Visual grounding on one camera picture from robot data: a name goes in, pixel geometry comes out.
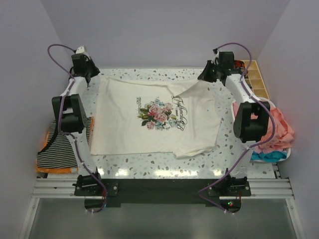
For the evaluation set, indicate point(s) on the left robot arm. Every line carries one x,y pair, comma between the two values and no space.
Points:
72,122

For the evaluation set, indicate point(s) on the teal garment in basket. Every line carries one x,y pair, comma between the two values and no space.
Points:
273,156

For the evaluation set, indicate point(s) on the black white striped folded shirt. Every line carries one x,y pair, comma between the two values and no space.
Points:
56,149

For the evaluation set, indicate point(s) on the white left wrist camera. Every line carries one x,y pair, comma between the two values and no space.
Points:
80,49

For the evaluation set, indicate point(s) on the white floral print t-shirt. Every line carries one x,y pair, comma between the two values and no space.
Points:
135,117

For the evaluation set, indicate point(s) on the red black rolled socks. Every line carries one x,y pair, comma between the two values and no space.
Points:
239,64

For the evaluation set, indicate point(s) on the aluminium table frame rail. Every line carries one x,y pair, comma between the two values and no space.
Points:
252,189

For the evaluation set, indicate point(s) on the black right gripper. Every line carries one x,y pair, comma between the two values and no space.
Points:
205,75

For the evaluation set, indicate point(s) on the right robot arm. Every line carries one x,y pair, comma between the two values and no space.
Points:
250,122

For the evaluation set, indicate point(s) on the wooden compartment organizer box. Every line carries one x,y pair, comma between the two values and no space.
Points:
254,80

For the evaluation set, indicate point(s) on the white plastic laundry basket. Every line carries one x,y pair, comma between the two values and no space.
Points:
288,151

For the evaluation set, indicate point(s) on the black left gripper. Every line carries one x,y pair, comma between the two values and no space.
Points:
96,70

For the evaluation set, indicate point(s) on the salmon orange garment in basket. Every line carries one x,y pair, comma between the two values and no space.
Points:
283,137

